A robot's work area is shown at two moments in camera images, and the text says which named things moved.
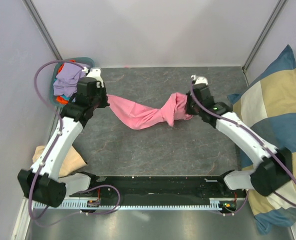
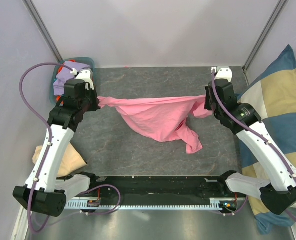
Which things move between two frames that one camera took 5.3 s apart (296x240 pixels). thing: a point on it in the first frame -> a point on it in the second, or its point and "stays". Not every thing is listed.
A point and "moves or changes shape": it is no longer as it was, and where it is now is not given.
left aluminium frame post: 38,21 stays
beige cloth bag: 72,162 stays
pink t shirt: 136,116 moves or changes shape
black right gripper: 188,110 -> 207,105
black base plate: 159,188 stays
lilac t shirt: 66,81 stays
